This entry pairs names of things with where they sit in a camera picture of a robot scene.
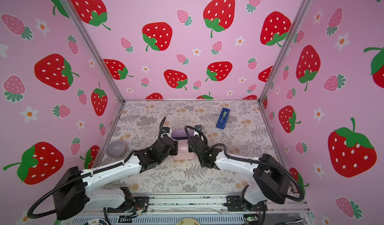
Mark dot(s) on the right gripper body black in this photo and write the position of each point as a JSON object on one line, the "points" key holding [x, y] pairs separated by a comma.
{"points": [[200, 159]]}

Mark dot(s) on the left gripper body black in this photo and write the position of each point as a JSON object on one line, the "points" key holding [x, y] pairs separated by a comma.
{"points": [[173, 151]]}

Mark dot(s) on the purple wrapping paper sheet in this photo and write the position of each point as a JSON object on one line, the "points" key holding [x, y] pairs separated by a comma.
{"points": [[183, 147]]}

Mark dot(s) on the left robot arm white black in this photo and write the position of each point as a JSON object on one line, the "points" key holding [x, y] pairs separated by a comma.
{"points": [[73, 192]]}

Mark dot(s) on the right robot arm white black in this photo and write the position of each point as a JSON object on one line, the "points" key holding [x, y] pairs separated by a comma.
{"points": [[274, 182]]}

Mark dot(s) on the grey round lid disc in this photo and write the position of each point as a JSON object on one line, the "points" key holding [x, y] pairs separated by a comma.
{"points": [[115, 149]]}

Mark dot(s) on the blue tape dispenser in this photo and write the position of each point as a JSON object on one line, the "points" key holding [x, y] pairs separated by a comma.
{"points": [[223, 118]]}

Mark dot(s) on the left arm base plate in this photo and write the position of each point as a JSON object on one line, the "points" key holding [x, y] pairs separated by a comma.
{"points": [[130, 204]]}

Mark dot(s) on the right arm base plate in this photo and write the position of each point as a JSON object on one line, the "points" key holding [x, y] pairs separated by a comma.
{"points": [[239, 204]]}

